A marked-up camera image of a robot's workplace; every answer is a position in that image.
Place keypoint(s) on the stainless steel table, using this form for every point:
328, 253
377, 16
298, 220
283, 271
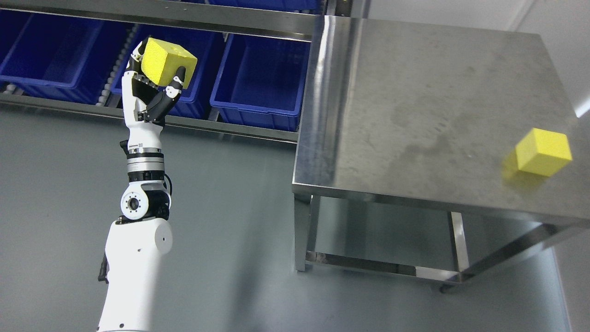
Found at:
428, 116

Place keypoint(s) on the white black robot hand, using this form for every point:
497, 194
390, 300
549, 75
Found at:
145, 106

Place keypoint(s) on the blue bin lower middle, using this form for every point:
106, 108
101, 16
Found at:
260, 82

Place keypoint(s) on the blue bin lower middle-left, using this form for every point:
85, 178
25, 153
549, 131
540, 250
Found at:
207, 46

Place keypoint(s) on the yellow foam block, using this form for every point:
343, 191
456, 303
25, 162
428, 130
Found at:
543, 152
162, 59

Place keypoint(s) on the steel shelf rack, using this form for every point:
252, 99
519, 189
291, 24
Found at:
235, 20

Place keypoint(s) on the blue bin lower left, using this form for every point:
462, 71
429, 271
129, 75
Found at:
63, 58

